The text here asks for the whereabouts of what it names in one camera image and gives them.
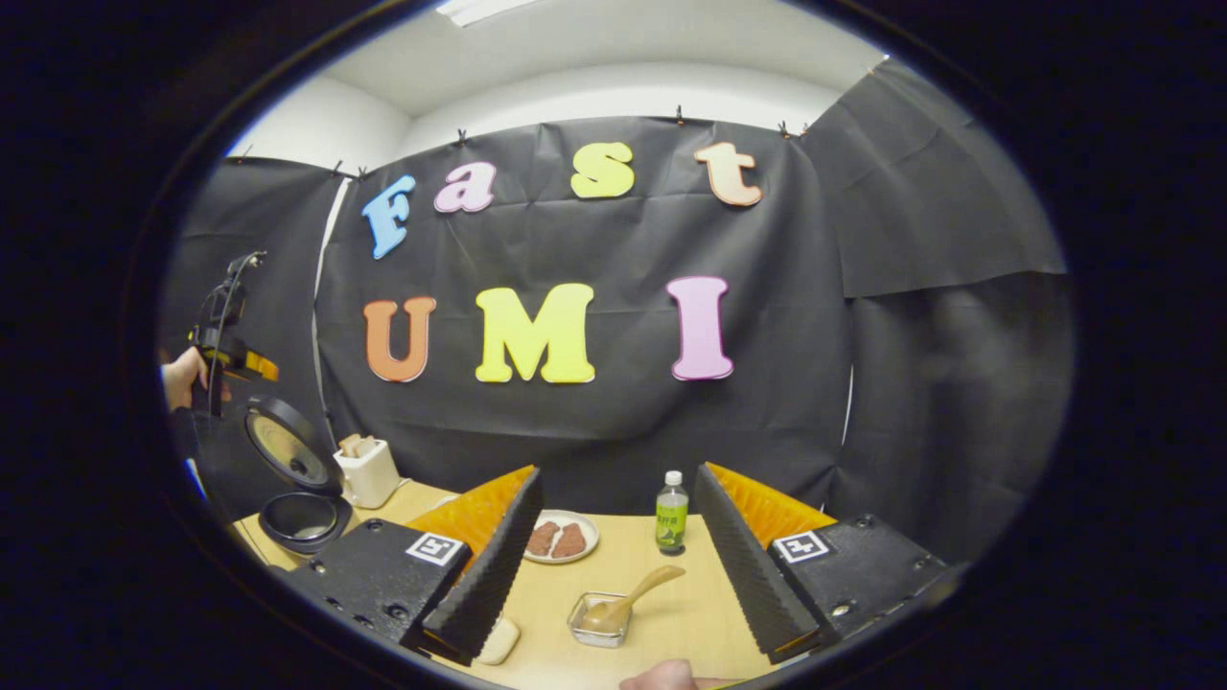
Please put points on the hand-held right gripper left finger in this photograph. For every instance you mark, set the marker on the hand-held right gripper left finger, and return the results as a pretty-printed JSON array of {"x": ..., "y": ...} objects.
[{"x": 489, "y": 575}]

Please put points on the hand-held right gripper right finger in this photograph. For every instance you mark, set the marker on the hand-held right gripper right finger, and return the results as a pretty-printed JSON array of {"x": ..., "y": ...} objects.
[{"x": 748, "y": 575}]

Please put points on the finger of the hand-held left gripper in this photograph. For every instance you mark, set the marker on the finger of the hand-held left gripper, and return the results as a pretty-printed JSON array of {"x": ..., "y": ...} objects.
[{"x": 257, "y": 366}]

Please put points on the dark grey rice cooker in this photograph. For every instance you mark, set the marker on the dark grey rice cooker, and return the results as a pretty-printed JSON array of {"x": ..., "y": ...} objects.
[{"x": 292, "y": 450}]

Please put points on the wooden spoon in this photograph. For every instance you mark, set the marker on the wooden spoon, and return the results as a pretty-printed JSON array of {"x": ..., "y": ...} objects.
[{"x": 623, "y": 604}]

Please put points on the brown meat piece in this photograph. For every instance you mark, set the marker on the brown meat piece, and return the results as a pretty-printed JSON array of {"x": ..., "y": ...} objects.
[
  {"x": 569, "y": 541},
  {"x": 543, "y": 540}
]

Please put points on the clear glass tray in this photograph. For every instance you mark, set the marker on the clear glass tray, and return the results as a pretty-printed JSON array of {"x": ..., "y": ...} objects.
[{"x": 498, "y": 642}]

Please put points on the green drink bottle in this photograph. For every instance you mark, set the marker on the green drink bottle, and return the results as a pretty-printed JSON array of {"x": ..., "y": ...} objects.
[{"x": 672, "y": 517}]

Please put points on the white round plate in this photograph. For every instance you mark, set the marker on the white round plate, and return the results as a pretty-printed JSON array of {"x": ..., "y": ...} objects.
[{"x": 590, "y": 537}]

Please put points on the toast slice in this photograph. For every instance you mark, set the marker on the toast slice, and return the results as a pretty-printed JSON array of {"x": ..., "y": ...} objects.
[
  {"x": 351, "y": 446},
  {"x": 370, "y": 444}
]

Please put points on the white toaster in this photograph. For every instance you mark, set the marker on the white toaster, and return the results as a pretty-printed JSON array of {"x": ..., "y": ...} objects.
[{"x": 369, "y": 479}]

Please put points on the black backdrop cloth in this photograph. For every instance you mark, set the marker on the black backdrop cloth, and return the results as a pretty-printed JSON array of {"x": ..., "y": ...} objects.
[{"x": 623, "y": 422}]

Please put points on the long ceiling light panel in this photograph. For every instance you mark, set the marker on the long ceiling light panel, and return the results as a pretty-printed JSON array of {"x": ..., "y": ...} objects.
[{"x": 484, "y": 9}]

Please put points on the row of black cloth clips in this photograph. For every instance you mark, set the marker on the row of black cloth clips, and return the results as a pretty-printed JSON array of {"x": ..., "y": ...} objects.
[{"x": 679, "y": 116}]

